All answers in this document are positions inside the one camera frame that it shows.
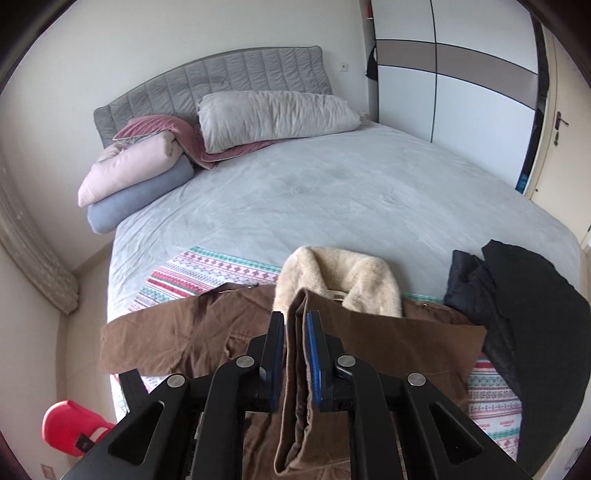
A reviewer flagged grey quilted headboard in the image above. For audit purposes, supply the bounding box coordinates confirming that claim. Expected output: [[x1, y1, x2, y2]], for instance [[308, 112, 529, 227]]
[[93, 45, 334, 142]]

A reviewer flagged folded pink duvet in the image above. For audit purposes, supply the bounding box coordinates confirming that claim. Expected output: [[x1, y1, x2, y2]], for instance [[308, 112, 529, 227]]
[[78, 131, 184, 208]]

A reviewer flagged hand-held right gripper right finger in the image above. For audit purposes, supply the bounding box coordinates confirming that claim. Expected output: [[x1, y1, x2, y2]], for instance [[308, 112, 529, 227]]
[[307, 311, 532, 480]]

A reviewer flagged beige curtain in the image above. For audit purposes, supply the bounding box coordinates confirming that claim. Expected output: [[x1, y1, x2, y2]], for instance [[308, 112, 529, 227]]
[[0, 152, 80, 315]]

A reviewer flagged red plastic stool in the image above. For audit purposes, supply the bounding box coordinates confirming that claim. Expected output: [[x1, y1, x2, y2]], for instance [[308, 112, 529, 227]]
[[41, 400, 117, 457]]

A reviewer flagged patterned striped blanket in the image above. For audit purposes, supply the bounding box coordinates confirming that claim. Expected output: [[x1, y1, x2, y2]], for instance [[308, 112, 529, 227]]
[[113, 246, 526, 445]]

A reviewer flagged white and taupe wardrobe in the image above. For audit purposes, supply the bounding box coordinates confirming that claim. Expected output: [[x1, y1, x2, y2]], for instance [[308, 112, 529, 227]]
[[370, 0, 548, 190]]

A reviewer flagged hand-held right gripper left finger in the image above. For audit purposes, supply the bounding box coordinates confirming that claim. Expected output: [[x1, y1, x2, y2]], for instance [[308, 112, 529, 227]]
[[61, 311, 287, 480]]

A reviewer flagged brown coat with fur collar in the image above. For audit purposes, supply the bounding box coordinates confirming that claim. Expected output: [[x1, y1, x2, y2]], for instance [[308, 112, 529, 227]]
[[100, 246, 489, 478]]

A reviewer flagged pink velvet cushion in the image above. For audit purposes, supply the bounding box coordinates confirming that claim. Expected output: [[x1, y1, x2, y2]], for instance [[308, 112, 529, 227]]
[[112, 115, 278, 171]]

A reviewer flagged folded blue-grey blanket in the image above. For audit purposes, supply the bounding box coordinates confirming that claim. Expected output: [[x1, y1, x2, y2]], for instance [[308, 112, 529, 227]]
[[87, 157, 196, 234]]

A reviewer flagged white pillow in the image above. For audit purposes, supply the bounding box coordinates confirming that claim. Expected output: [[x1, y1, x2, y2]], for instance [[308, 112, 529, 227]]
[[197, 90, 362, 154]]

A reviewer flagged grey bed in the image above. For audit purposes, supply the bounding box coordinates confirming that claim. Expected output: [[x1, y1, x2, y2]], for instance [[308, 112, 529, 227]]
[[93, 45, 583, 445]]

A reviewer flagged cream door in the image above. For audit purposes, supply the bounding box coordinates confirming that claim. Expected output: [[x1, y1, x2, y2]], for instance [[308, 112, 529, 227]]
[[526, 32, 591, 232]]

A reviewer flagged black jacket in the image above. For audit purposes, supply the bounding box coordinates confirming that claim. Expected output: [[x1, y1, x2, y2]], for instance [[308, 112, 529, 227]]
[[444, 239, 591, 477]]

